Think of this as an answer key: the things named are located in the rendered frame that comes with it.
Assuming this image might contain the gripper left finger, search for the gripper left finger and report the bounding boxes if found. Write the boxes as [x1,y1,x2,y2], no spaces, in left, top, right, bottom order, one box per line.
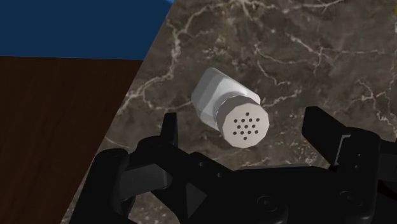
[69,112,237,224]

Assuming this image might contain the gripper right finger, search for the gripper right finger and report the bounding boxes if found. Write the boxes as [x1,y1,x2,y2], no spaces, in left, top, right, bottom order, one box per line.
[301,106,397,224]

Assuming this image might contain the white salt shaker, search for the white salt shaker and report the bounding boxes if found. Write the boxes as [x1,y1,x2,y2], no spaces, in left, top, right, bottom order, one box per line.
[190,67,270,150]

